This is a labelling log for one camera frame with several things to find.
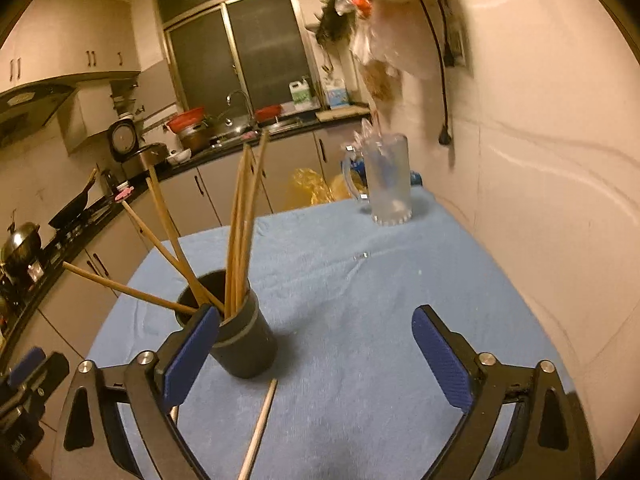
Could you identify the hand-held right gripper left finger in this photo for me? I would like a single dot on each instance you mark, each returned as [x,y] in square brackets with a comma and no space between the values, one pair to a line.
[192,355]

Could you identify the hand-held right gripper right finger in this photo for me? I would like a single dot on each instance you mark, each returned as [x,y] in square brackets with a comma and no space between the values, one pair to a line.
[442,355]

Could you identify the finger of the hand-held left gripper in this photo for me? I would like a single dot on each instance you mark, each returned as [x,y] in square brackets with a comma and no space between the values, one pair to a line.
[30,377]

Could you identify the black chopstick holder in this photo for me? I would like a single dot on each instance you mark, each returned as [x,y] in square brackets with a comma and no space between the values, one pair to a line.
[247,350]

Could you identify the wooden chopstick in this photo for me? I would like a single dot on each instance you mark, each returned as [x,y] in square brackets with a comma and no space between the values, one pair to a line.
[165,248]
[236,230]
[255,215]
[125,287]
[250,240]
[177,240]
[257,430]
[243,232]

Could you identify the blue towel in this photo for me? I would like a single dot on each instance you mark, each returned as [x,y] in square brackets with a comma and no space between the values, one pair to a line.
[350,310]

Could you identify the small clear plastic piece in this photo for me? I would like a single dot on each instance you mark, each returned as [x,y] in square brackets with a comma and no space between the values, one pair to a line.
[361,256]

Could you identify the bundle of wooden chopsticks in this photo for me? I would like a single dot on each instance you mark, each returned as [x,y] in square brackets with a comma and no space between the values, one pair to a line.
[75,230]

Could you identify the beige kitchen base cabinets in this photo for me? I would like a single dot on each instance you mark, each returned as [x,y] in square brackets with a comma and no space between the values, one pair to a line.
[200,195]

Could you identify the black frying pan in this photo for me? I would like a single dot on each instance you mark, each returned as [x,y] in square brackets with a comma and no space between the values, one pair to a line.
[70,210]

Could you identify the pink small object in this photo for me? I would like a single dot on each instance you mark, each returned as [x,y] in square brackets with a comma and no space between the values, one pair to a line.
[124,193]

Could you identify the clear glass mug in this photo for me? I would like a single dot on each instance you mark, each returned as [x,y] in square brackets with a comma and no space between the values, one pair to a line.
[387,185]

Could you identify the white bowl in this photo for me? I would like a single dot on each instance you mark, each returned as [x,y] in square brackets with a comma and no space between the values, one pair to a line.
[179,156]

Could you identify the yellow plastic bag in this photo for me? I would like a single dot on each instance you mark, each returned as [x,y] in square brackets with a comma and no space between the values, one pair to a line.
[312,187]

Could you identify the brown cooking pot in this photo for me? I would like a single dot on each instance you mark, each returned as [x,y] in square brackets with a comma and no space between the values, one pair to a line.
[197,137]

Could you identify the black rice cooker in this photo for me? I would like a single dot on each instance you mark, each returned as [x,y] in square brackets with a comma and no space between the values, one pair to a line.
[124,140]

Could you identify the red plastic basin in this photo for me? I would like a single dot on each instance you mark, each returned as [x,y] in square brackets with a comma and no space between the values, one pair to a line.
[185,119]
[268,113]

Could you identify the chrome kitchen faucet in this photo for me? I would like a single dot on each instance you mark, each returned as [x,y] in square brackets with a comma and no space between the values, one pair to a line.
[239,105]

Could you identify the wooden cutting board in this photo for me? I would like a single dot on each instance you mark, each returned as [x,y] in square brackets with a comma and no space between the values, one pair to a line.
[345,112]

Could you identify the range hood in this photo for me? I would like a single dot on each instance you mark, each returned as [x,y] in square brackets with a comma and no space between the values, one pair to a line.
[35,100]

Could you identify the white jug green label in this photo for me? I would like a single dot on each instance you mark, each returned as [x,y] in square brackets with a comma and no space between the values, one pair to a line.
[300,95]

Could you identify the white jug blue label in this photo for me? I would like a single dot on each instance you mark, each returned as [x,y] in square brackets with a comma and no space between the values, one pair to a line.
[335,92]

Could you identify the sliding kitchen window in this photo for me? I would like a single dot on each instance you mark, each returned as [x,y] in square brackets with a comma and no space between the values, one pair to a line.
[235,45]

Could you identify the hanging plastic bags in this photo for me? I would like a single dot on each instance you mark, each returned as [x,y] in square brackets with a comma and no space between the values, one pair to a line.
[390,25]

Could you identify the wall socket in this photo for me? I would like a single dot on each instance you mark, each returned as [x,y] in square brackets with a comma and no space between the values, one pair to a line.
[456,50]

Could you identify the beige wall cabinets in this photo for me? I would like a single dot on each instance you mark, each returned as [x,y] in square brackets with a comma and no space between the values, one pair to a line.
[65,40]

